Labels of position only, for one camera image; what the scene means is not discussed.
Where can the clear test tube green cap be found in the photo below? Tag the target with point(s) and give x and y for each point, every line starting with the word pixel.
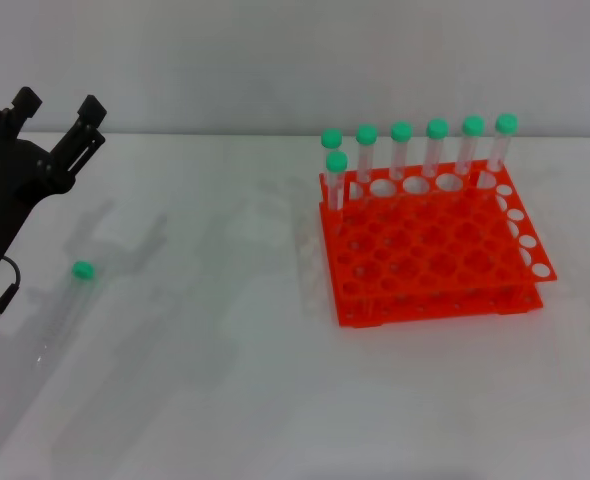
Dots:
pixel 366 135
pixel 336 162
pixel 473 125
pixel 332 138
pixel 437 129
pixel 83 270
pixel 401 131
pixel 506 123

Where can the orange test tube rack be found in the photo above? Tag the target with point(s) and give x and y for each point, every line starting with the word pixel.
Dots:
pixel 425 250

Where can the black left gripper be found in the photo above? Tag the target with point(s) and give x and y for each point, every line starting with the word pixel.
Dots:
pixel 5 190

